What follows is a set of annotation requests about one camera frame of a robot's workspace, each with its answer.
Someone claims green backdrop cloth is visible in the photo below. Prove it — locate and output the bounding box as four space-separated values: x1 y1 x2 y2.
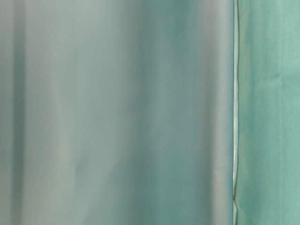
0 0 235 225

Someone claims green table cloth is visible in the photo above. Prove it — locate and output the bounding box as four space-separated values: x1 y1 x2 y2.
235 0 300 225

